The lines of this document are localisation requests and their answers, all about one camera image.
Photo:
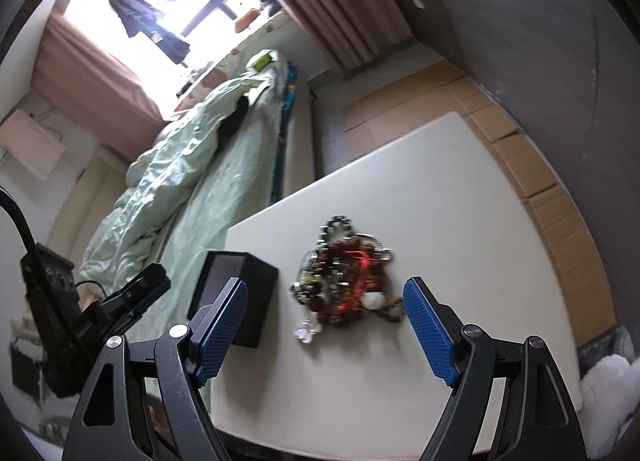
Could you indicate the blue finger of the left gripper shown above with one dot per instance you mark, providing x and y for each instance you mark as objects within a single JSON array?
[{"x": 125, "y": 307}]

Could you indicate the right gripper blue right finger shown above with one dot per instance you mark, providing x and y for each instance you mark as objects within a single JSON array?
[{"x": 437, "y": 329}]

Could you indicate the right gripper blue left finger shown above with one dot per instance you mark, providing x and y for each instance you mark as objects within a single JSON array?
[{"x": 213, "y": 328}]

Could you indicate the pile of mixed jewelry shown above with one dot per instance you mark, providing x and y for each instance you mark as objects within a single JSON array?
[{"x": 342, "y": 279}]

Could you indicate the light green duvet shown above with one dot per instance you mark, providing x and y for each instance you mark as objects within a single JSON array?
[{"x": 157, "y": 184}]

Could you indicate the beige padded headboard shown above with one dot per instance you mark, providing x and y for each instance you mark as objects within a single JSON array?
[{"x": 92, "y": 198}]

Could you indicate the bed with green sheet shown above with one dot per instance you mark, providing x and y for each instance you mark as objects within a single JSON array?
[{"x": 245, "y": 176}]

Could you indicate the beige hanging towel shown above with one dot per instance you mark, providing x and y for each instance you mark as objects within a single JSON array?
[{"x": 36, "y": 149}]

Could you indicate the black garment on bed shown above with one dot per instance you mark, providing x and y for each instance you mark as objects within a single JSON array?
[{"x": 232, "y": 123}]

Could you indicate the cardboard floor sheets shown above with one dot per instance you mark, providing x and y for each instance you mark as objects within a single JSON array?
[{"x": 397, "y": 108}]

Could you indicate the left pink curtain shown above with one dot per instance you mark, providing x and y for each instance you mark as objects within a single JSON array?
[{"x": 94, "y": 89}]

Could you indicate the green tissue box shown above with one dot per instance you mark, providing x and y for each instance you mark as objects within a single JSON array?
[{"x": 260, "y": 61}]

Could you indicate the orange plush toy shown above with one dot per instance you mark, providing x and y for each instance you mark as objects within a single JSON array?
[{"x": 242, "y": 23}]

